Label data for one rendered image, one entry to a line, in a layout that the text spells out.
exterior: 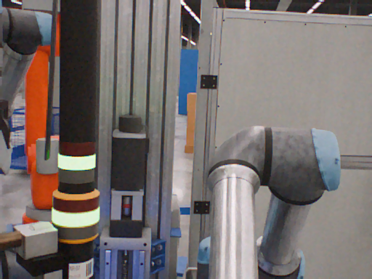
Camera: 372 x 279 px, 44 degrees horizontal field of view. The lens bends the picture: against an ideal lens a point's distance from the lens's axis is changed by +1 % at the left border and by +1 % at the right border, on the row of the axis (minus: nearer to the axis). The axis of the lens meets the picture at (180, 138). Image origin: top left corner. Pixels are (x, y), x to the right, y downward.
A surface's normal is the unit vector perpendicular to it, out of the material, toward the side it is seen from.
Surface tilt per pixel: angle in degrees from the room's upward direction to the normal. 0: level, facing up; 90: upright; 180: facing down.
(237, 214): 34
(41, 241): 90
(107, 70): 90
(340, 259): 90
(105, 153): 90
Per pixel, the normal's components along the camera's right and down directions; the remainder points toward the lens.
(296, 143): -0.04, -0.50
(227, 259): -0.25, -0.73
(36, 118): 0.33, 0.26
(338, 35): 0.09, 0.16
